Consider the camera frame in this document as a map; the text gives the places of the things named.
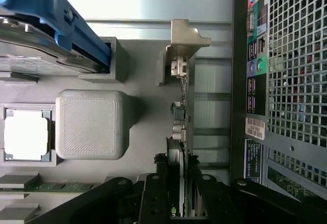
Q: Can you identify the grey 3D-printed parts rack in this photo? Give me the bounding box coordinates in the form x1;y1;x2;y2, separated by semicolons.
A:
0;36;232;224

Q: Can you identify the green RAM stick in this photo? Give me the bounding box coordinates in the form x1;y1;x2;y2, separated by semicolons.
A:
0;182;95;193

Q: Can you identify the desktop computer case rear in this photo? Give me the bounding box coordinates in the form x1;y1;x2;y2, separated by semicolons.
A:
229;0;327;209

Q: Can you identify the CPU with silver lid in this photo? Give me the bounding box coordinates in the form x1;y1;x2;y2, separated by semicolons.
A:
4;109;51;161

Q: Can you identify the hard disk in blue carrier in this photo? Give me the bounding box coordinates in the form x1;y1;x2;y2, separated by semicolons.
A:
0;0;112;76

